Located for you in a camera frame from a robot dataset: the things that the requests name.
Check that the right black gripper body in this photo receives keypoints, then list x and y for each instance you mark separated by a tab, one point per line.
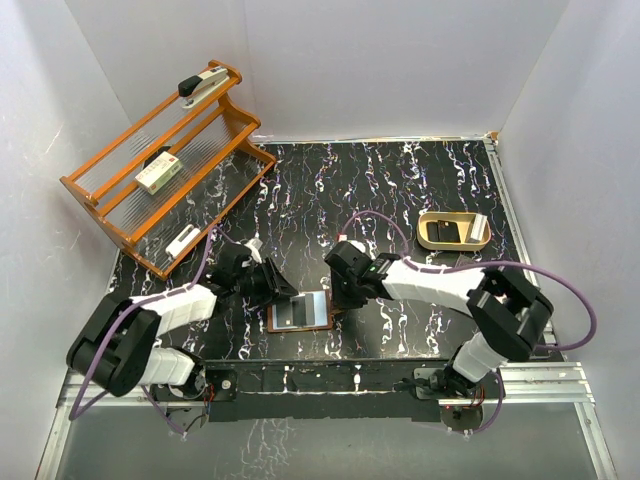
359	297

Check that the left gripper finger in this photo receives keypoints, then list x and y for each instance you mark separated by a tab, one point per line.
263	304
278	287

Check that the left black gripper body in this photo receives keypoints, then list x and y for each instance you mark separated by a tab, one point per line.
254	283

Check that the dark credit card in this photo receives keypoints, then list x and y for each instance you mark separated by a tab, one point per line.
303	310
282	317

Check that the brown leather card holder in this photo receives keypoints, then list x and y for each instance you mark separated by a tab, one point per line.
324	315

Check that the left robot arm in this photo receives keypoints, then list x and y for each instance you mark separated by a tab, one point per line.
116	349

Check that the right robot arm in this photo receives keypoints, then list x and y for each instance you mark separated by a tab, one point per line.
510	313

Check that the black card in tray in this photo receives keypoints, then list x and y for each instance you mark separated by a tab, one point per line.
443	231

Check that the silver card in tray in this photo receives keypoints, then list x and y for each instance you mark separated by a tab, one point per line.
477	229

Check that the small white box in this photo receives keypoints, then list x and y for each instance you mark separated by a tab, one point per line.
182	241

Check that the beige oval tray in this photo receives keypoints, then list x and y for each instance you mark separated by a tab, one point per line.
463	219

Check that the orange wooden shelf rack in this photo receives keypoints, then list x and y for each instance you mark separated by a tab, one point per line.
220	164

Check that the white staples box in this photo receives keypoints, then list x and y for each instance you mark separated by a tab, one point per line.
159	172

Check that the black and beige stapler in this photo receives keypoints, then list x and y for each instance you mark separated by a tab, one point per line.
197	87

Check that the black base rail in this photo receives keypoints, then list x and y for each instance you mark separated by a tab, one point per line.
343	389

